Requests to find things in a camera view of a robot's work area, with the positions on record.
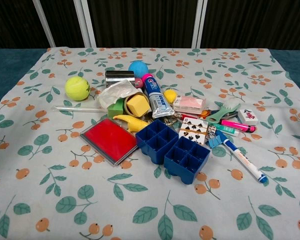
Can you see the white mahjong tile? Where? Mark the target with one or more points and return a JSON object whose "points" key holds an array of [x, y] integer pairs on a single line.
{"points": [[248, 116]]}

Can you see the yellow plastic banana toy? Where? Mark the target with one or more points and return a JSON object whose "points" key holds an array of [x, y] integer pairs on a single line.
{"points": [[134, 123]]}

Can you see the yellow foam cube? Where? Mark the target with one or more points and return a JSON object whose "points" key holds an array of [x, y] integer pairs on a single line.
{"points": [[138, 105]]}

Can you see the blue compartment tray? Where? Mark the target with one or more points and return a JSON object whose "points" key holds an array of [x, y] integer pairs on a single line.
{"points": [[187, 160], [157, 141]]}

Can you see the toothpaste tube with pink cap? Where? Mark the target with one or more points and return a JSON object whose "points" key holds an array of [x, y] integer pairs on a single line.
{"points": [[157, 98]]}

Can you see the tape roll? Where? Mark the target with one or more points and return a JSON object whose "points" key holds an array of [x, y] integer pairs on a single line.
{"points": [[126, 104]]}

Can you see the small yellow lemon toy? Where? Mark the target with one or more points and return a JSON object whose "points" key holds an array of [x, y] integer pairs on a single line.
{"points": [[169, 95]]}

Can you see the green block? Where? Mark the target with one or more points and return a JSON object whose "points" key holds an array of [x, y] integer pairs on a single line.
{"points": [[116, 109]]}

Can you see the small pink ball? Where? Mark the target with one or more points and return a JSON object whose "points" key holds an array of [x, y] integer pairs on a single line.
{"points": [[139, 82]]}

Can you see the pink sticky note pad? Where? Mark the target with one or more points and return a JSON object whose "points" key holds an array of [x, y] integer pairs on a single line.
{"points": [[189, 105]]}

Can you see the crumpled white paper packet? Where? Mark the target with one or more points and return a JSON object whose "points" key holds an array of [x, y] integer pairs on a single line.
{"points": [[115, 94]]}

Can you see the spade playing cards bundle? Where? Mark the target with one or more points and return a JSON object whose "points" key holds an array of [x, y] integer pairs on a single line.
{"points": [[193, 130]]}

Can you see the red ink pad case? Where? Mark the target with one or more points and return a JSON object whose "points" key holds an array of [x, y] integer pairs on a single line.
{"points": [[109, 141]]}

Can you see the orange and red key tag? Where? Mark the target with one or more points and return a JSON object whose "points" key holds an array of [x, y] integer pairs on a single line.
{"points": [[197, 115]]}

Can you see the shiny metal cup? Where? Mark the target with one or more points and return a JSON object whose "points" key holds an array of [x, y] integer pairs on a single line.
{"points": [[120, 78]]}

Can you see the blue felt ball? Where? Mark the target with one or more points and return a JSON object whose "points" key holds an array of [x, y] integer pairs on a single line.
{"points": [[138, 69]]}

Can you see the white dice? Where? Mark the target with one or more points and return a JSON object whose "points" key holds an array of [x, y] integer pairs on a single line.
{"points": [[212, 130]]}

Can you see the blue binder clip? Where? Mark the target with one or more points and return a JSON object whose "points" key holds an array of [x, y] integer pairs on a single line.
{"points": [[215, 142]]}

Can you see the green brush with white bristles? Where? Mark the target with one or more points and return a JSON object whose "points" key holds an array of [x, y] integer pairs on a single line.
{"points": [[222, 112]]}

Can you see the clear plastic straw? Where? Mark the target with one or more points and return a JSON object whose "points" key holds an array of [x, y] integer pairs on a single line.
{"points": [[77, 108]]}

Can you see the floral patterned tablecloth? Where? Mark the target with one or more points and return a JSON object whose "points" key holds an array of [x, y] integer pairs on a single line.
{"points": [[150, 195]]}

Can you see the green and white tube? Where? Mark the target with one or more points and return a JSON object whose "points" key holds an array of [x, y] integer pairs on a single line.
{"points": [[225, 129]]}

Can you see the yellow-green tennis ball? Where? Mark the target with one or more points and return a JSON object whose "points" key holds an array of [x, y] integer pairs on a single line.
{"points": [[77, 88]]}

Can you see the pink highlighter pen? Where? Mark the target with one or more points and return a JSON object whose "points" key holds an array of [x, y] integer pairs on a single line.
{"points": [[237, 125]]}

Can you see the white marker with blue cap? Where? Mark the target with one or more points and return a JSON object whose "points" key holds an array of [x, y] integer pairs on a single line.
{"points": [[245, 159]]}

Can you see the white partition frame post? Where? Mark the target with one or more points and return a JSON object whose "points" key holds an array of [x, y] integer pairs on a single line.
{"points": [[44, 23], [86, 23], [199, 23]]}

